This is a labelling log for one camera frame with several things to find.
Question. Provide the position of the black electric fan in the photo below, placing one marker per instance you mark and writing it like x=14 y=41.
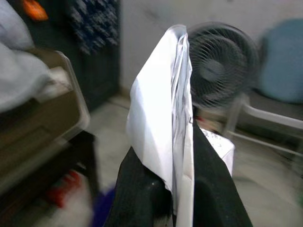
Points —
x=220 y=68

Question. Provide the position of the white paper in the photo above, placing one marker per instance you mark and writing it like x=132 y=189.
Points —
x=154 y=106

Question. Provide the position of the dark blue patterned cloth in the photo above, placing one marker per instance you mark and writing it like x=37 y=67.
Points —
x=94 y=26

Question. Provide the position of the light blue cushion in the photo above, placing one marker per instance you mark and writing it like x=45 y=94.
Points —
x=284 y=63

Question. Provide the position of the red white bag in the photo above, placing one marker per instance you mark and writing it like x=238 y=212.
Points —
x=61 y=194

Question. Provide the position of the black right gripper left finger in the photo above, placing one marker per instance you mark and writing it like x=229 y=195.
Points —
x=142 y=203

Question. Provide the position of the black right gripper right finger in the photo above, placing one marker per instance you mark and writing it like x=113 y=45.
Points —
x=213 y=189

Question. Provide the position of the white plastic chair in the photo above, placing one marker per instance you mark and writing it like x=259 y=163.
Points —
x=272 y=118

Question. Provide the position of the translucent plastic storage box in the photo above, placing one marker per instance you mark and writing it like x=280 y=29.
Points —
x=35 y=123

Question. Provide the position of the pale grey cloth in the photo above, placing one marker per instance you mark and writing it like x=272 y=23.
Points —
x=16 y=71

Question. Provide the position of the black stand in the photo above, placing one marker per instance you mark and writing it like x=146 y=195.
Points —
x=78 y=153

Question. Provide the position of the orange object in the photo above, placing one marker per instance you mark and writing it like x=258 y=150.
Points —
x=35 y=9

